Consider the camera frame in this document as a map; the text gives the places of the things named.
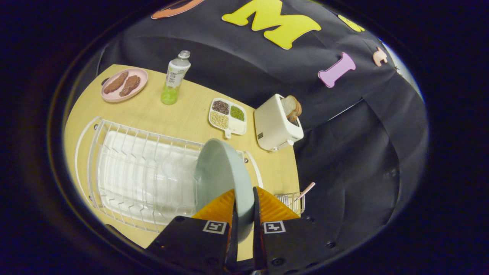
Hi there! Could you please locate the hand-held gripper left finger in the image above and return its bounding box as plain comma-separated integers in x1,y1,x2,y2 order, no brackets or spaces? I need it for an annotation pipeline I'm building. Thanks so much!
144,189,240,273

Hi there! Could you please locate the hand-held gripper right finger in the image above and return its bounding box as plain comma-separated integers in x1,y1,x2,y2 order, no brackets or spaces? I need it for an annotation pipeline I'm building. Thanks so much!
252,186,344,275

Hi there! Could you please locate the small wire basket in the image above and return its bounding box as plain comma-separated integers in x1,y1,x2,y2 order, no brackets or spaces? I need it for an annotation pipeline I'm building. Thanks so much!
275,192,305,214

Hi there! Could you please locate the light green plate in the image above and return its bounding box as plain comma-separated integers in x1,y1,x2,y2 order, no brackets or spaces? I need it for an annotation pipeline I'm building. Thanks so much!
193,138,256,243

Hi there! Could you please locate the white wire dish rack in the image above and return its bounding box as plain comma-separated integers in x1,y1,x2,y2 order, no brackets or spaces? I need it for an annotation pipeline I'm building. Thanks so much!
74,116,264,233

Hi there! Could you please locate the pink plate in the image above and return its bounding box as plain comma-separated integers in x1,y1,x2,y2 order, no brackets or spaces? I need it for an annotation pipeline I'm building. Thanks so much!
101,68,149,103

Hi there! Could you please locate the white ribbed drain tray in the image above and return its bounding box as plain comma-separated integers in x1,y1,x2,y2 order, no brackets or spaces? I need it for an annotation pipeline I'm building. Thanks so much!
97,131,201,226

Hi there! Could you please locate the white toaster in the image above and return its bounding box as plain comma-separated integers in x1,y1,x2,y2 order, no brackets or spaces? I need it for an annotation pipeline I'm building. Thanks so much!
254,94,304,152

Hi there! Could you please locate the white divided bean tray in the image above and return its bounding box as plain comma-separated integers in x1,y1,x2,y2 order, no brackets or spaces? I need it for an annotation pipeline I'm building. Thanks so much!
209,98,248,139

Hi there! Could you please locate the brown bread slice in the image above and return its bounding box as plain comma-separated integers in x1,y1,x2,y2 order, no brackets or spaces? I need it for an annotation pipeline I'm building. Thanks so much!
282,95,302,123

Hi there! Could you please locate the green drink bottle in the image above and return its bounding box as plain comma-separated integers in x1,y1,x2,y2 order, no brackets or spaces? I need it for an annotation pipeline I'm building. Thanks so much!
161,50,191,105

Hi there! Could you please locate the brown meat piece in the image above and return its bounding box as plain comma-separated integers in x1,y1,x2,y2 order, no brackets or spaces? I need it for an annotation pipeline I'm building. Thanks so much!
119,75,141,97
104,71,129,94

